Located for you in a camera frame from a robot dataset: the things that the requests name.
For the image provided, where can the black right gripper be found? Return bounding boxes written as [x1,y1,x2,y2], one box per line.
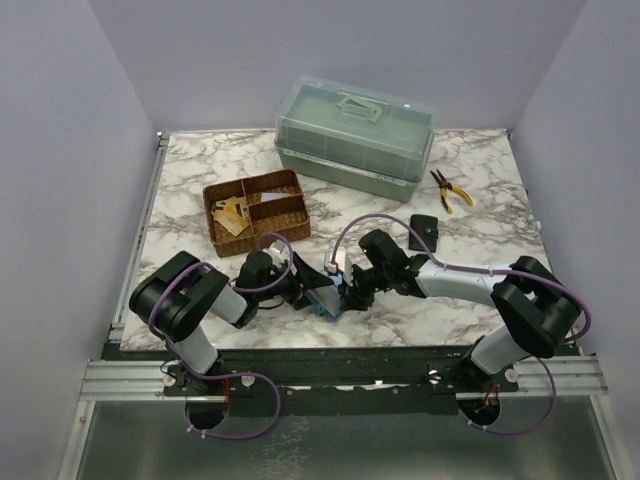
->
[338,262,392,311]

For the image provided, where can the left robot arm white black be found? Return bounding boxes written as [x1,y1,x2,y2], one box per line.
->
[129,242,340,395]

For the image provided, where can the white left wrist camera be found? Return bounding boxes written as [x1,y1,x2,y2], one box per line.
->
[266,240,290,267]

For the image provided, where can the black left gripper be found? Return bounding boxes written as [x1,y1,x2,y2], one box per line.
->
[256,252,334,310]

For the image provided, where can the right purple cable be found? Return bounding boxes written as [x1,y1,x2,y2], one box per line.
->
[333,213,593,436]

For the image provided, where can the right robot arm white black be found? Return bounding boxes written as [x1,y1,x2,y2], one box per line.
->
[326,229,582,392]

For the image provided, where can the brown wicker divided basket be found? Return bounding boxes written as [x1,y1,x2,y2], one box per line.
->
[203,169,311,258]

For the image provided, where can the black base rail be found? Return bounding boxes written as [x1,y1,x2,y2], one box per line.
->
[164,346,523,416]

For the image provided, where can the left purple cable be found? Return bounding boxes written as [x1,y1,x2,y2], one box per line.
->
[147,231,294,442]

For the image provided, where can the left aluminium side rail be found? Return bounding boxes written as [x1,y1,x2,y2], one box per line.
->
[110,132,171,329]

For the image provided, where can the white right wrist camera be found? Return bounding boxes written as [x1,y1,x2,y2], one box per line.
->
[324,247,353,284]

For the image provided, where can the tan card in basket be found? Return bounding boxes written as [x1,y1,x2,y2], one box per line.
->
[213,196,249,237]

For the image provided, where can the blue leather card holder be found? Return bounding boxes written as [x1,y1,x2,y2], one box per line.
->
[305,272,344,321]

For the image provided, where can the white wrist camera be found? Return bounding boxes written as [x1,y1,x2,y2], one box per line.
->
[266,240,290,267]
[324,247,353,284]

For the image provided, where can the green plastic storage box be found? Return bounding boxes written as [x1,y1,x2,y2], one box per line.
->
[274,77,435,203]

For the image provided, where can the white card in basket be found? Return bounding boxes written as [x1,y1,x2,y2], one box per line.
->
[260,192,290,202]

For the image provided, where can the yellow handled pliers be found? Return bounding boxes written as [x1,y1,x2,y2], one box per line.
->
[430,169,474,214]

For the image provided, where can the black leather card holder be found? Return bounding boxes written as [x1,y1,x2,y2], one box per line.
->
[409,214,439,253]

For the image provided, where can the purple cable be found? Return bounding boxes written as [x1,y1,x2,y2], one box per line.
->
[147,231,294,442]
[333,213,593,436]

